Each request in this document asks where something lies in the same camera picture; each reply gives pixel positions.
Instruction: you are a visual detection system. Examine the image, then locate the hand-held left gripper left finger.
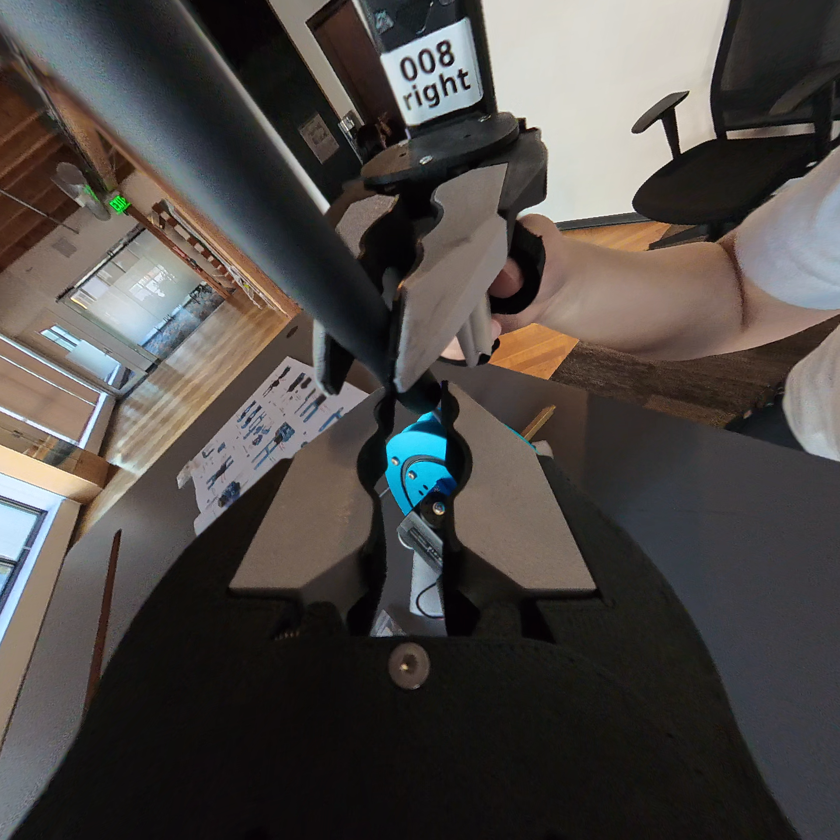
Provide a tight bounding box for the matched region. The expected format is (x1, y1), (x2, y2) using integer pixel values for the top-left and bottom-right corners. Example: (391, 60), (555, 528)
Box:
(228, 386), (390, 631)

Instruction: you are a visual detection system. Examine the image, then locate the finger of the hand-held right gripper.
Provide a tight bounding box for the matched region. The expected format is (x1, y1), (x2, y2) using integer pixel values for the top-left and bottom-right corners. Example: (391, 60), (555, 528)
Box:
(391, 161), (511, 392)
(313, 196), (420, 395)

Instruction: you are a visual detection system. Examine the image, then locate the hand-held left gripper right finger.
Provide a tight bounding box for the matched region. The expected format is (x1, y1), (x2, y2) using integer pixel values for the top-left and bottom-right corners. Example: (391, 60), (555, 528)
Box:
(439, 383), (598, 631)

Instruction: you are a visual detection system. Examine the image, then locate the black electric screwdriver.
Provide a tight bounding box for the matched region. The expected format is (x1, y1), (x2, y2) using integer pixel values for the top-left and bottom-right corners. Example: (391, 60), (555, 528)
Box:
(0, 0), (442, 410)

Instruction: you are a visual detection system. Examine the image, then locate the grey desk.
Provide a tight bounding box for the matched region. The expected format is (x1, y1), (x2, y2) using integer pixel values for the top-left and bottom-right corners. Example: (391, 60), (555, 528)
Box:
(0, 315), (840, 840)

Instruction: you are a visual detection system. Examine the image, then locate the person's right hand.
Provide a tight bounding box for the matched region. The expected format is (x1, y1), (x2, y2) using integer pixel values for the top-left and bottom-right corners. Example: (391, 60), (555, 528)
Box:
(439, 212), (580, 363)

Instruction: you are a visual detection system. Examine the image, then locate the black servo motor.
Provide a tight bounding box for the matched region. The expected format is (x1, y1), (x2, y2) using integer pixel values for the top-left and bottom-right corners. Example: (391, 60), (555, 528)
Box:
(395, 488), (453, 571)

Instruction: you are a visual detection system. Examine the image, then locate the printed instruction sheet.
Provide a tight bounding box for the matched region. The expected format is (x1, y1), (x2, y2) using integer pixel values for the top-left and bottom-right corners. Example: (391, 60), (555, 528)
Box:
(175, 355), (371, 535)

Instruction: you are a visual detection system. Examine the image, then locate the brown door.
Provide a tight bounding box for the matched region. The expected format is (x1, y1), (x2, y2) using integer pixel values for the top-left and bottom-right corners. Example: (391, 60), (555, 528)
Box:
(306, 0), (395, 129)

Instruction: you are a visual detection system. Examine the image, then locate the black office chair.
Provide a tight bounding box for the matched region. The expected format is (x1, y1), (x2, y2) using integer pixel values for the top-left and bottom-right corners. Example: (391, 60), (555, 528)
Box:
(631, 0), (840, 230)

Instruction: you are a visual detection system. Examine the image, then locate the white shirt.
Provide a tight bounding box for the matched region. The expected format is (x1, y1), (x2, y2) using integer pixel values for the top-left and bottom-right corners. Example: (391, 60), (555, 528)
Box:
(718, 149), (840, 462)

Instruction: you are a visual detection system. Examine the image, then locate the framed wall notice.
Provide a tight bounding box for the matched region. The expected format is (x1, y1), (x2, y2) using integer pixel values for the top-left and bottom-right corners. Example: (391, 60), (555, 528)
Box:
(297, 112), (339, 165)

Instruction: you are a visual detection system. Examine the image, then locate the glass wall partition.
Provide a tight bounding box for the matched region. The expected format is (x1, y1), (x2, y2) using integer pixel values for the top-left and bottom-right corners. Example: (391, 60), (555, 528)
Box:
(58, 227), (221, 395)

